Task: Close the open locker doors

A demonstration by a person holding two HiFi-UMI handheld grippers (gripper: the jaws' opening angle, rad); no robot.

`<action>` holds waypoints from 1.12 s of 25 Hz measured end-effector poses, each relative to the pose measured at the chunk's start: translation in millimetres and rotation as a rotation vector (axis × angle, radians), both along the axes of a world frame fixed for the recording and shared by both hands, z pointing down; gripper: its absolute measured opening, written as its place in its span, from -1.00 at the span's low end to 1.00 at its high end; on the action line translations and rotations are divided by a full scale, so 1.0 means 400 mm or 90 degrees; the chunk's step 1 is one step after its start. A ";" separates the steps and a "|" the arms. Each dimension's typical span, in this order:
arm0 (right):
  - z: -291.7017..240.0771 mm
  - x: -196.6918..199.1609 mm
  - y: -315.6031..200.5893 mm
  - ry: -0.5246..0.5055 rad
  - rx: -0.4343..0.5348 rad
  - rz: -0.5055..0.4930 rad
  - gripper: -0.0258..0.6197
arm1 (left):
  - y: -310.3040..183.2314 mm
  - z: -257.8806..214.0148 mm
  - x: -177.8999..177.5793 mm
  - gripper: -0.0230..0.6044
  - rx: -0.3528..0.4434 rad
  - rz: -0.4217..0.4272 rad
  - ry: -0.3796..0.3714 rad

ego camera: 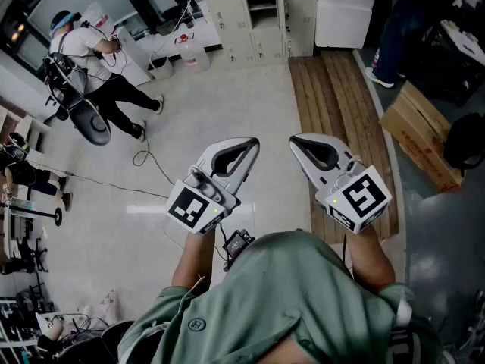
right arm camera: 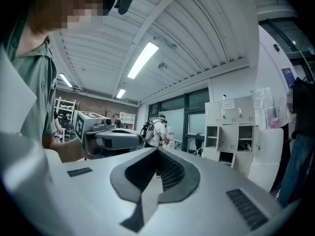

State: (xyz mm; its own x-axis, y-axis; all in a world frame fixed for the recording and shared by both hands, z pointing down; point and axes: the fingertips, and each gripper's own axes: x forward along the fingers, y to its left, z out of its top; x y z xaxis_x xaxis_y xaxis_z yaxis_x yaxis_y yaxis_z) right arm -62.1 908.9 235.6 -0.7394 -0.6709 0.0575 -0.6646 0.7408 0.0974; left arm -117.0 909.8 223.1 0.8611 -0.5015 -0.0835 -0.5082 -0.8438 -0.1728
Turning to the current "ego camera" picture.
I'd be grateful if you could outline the grey shoulder strap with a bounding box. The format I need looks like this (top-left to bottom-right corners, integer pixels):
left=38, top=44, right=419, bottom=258
left=389, top=297, right=420, bottom=364

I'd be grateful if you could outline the white waste bin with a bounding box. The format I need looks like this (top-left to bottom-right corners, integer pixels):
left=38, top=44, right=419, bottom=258
left=148, top=52, right=176, bottom=82

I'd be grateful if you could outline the white carton box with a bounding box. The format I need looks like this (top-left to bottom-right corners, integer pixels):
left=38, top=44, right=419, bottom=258
left=114, top=26, right=153, bottom=87

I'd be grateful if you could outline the white shelf unit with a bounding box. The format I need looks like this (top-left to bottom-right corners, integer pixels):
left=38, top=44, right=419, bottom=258
left=0, top=104, right=52, bottom=166

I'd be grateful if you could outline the black floor cable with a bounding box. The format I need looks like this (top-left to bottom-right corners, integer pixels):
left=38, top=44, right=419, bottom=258
left=28, top=130, right=179, bottom=201

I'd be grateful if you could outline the black office chair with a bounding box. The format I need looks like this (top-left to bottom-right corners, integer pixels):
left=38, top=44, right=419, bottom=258
left=42, top=91, right=71, bottom=125

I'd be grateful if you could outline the person's right forearm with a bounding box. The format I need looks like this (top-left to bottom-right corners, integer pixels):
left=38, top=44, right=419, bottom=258
left=344, top=224, right=397, bottom=295

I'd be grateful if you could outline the black belt device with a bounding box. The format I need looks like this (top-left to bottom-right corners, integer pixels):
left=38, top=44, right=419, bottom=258
left=221, top=228, right=256, bottom=273

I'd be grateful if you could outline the person's left forearm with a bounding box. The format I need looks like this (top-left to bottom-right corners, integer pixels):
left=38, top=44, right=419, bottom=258
left=171, top=224, right=223, bottom=293

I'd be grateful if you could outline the white table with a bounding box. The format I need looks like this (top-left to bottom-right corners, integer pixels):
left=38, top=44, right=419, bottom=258
left=439, top=19, right=485, bottom=67

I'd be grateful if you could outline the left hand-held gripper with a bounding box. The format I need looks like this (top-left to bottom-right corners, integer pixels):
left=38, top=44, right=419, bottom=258
left=165, top=136, right=261, bottom=235

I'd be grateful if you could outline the black bag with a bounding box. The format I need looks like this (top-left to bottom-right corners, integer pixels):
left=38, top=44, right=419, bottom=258
left=442, top=111, right=485, bottom=178

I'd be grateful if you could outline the clear plastic bag red label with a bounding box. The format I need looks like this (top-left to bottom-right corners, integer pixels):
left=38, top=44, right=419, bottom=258
left=80, top=1, right=117, bottom=39

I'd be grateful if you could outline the white metal locker cabinet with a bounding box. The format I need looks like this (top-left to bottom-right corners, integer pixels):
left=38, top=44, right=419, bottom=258
left=194, top=0, right=318, bottom=67

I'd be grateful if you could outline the large white box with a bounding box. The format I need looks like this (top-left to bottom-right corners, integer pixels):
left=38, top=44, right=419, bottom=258
left=314, top=0, right=380, bottom=49

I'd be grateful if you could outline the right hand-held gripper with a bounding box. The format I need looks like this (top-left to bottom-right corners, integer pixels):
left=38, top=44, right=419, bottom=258
left=289, top=133, right=393, bottom=235

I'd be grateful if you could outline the person's green shirt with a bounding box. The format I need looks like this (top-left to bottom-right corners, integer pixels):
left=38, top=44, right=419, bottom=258
left=117, top=229, right=444, bottom=364

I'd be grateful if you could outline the brown cardboard box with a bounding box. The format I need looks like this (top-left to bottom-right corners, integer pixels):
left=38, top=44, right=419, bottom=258
left=380, top=80, right=466, bottom=193

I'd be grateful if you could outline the wooden slat platform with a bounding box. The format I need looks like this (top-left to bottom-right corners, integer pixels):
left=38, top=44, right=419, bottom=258
left=287, top=49, right=402, bottom=243

